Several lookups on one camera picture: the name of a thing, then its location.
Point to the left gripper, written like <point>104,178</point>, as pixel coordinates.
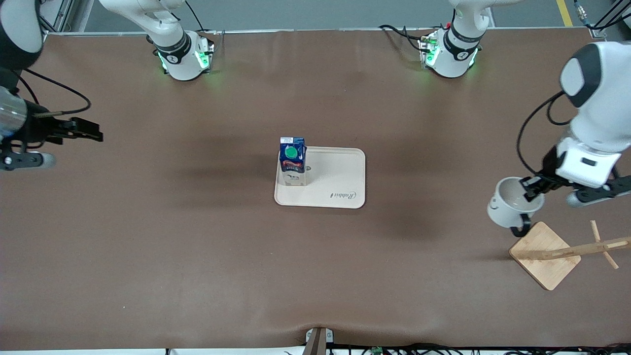
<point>548,169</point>

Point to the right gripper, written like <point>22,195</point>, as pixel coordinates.
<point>38,129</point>

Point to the wooden cup rack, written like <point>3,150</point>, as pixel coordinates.
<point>544,261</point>

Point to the beige plastic tray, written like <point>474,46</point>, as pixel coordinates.
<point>330,177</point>

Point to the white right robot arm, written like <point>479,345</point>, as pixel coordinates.
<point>173,47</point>

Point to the blue white milk carton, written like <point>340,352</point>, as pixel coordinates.
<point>292,162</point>

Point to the aluminium frame strut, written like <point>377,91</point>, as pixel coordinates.
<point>611,15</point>
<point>59,15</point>

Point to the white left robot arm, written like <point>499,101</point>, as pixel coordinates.
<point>599,108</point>

